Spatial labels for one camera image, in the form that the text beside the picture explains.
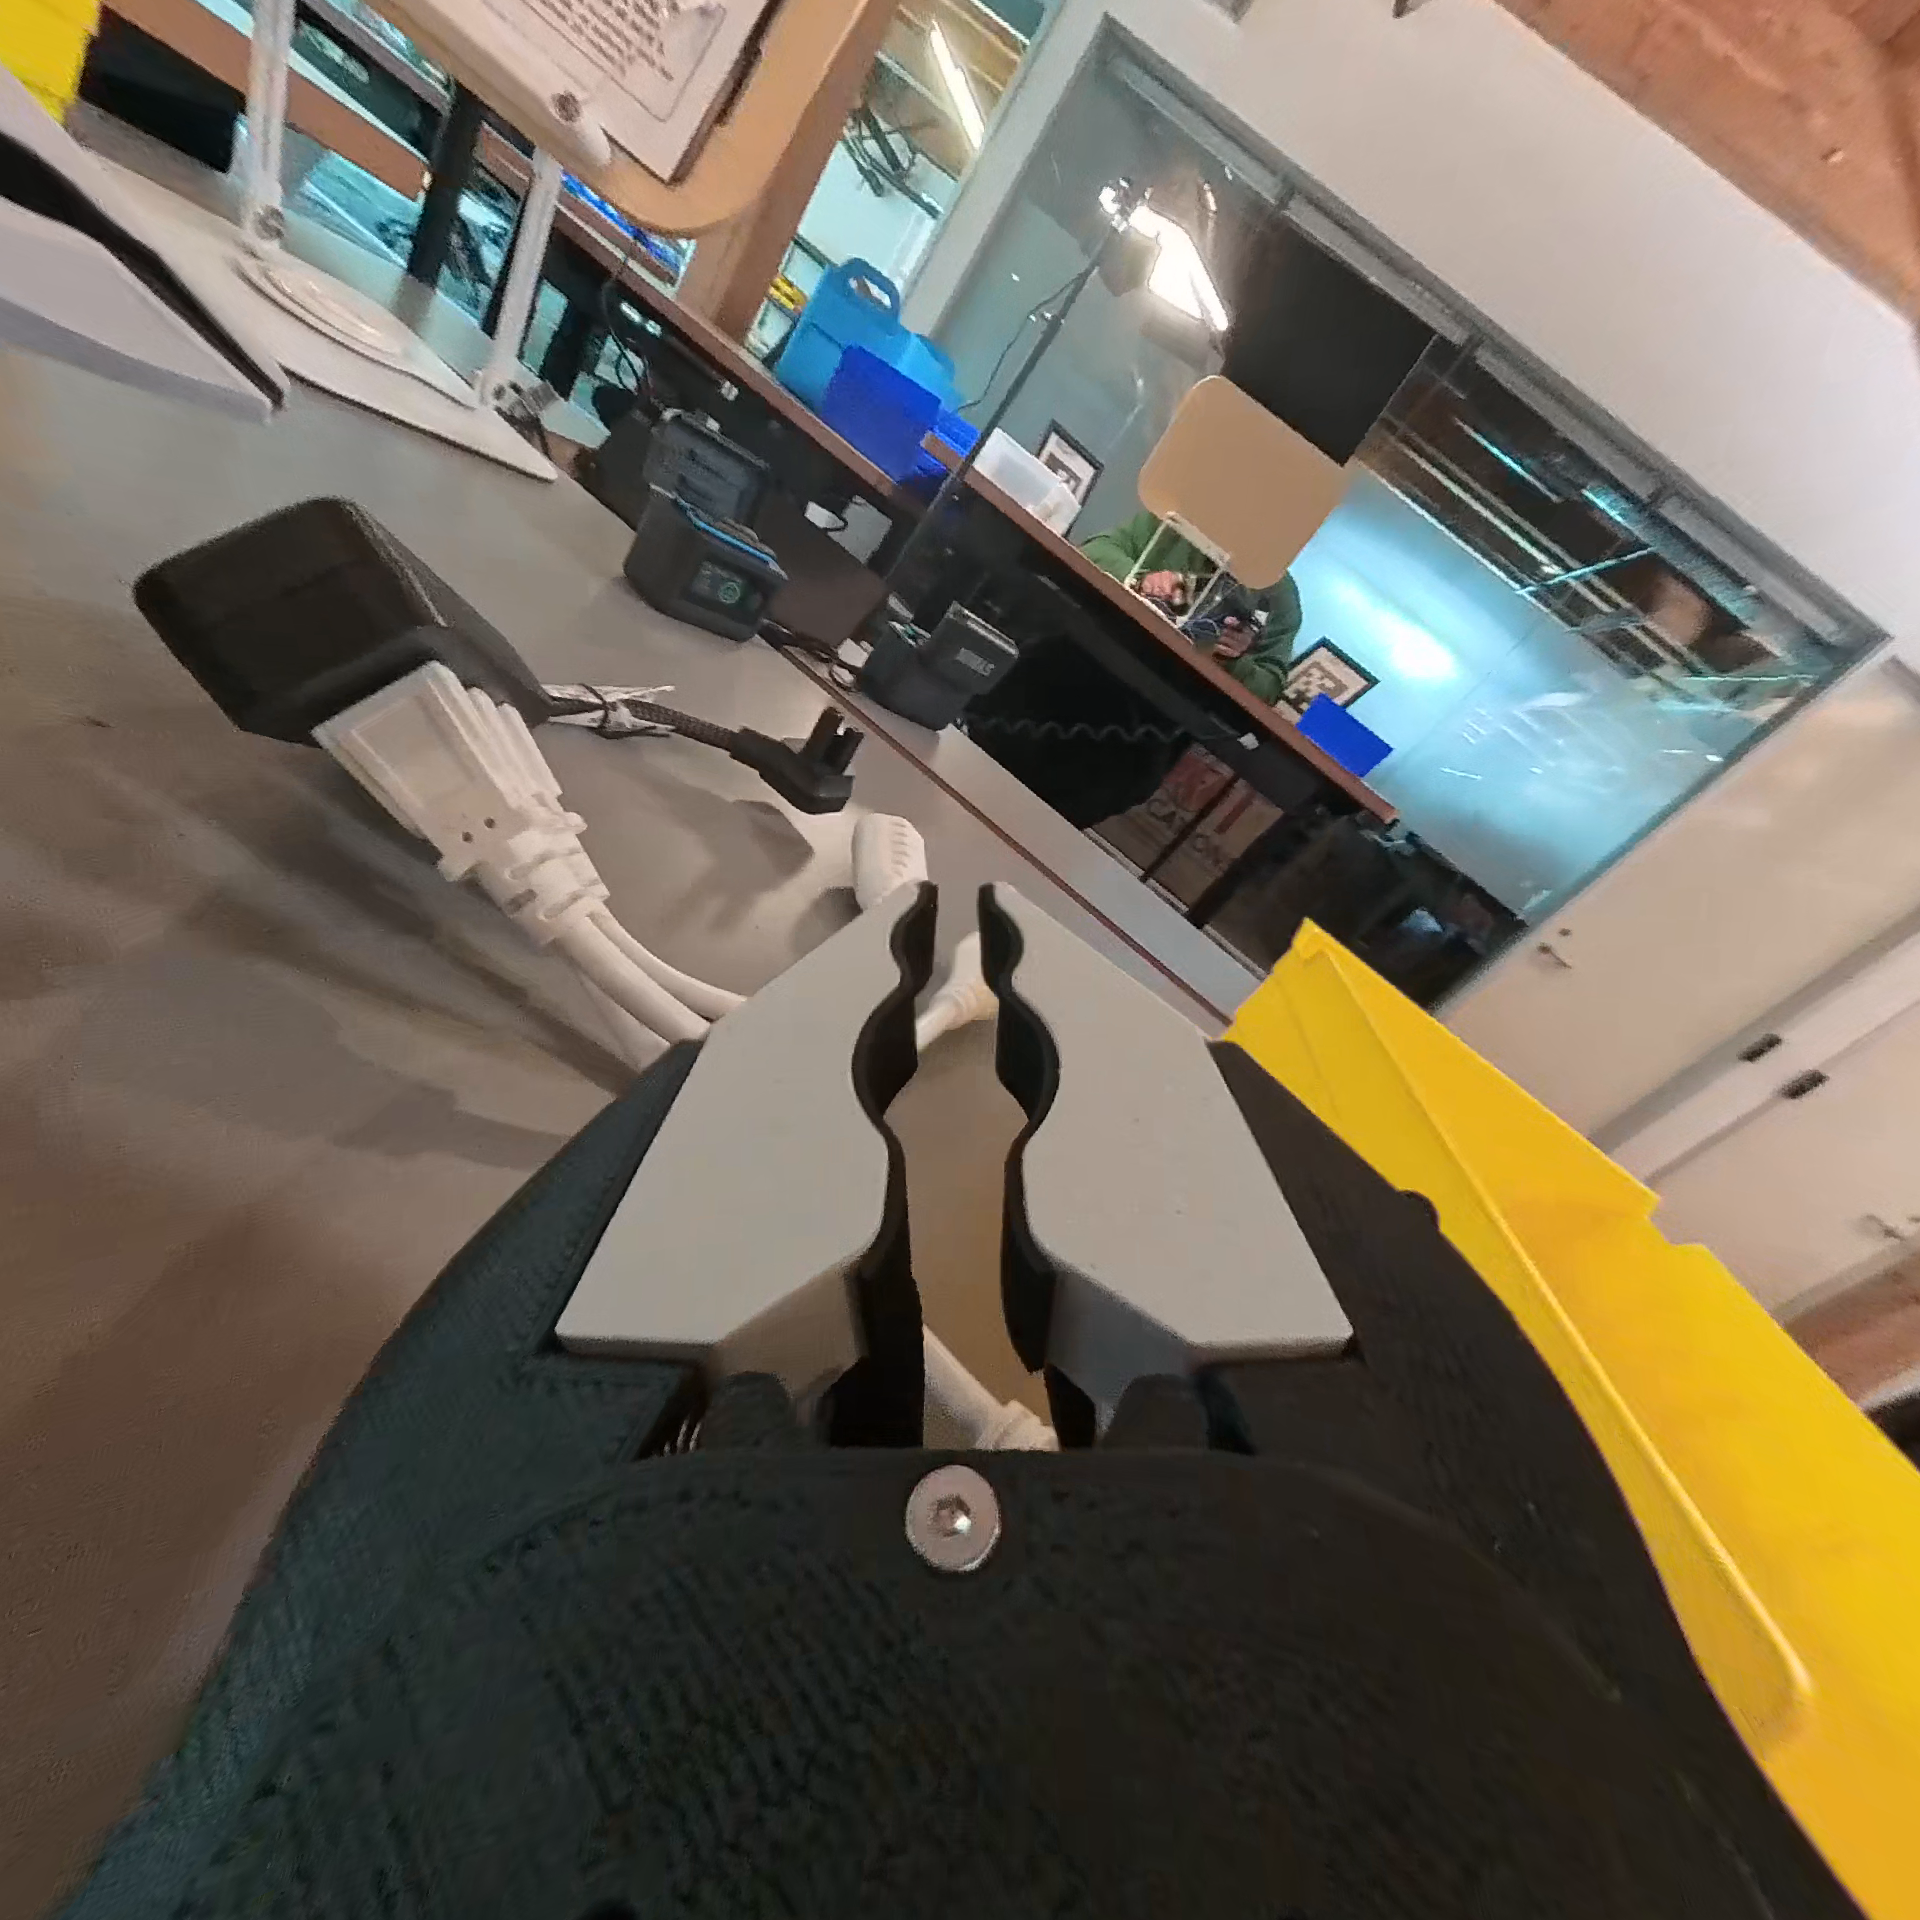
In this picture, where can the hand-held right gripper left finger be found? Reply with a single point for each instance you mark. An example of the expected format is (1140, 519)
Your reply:
(750, 1185)

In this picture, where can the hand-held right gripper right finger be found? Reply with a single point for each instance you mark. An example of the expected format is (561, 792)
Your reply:
(1184, 1201)

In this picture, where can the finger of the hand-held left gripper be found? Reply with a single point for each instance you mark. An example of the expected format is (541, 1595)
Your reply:
(38, 133)
(90, 323)

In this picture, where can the black power strip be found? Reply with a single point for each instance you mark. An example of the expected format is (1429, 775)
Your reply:
(300, 615)

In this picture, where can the black flat plug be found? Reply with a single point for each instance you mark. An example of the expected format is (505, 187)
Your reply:
(823, 765)

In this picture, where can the white board stand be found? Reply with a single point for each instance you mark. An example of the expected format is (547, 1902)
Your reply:
(390, 352)

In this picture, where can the cardboard box with red print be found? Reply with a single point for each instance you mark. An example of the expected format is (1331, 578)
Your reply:
(1184, 811)

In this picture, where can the brown-edged desk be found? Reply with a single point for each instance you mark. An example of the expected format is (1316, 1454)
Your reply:
(1335, 773)

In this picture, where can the dark blue bin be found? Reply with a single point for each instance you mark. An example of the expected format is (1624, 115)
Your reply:
(1343, 735)
(885, 413)

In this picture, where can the framed tag picture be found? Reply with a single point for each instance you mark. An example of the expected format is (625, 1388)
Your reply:
(1069, 459)
(1329, 679)

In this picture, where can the black device with white print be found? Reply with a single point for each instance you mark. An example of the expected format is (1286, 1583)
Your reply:
(944, 668)

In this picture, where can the glass partition window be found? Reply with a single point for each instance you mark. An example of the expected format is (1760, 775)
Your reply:
(1501, 720)

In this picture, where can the bare plywood board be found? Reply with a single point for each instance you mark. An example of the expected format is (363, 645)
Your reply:
(1238, 481)

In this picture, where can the white plastic box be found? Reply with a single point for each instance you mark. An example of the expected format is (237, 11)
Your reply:
(1013, 473)

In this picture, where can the light blue plastic case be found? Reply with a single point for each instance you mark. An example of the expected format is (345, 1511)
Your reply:
(855, 323)

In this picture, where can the studio light on stand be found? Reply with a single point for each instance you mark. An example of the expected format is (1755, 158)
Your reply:
(1178, 263)

